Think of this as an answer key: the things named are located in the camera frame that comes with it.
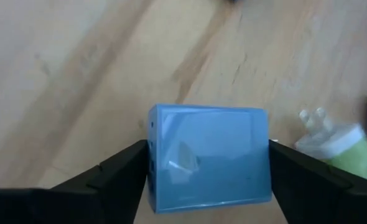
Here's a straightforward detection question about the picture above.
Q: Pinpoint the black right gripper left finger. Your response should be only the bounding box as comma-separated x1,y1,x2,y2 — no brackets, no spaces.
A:
0,139,149,224

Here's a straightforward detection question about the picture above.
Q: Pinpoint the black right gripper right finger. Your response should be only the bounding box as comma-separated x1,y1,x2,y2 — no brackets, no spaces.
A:
269,140,367,224

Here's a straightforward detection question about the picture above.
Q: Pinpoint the light blue rectangular charger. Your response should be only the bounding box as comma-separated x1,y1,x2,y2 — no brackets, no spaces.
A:
147,104,273,215

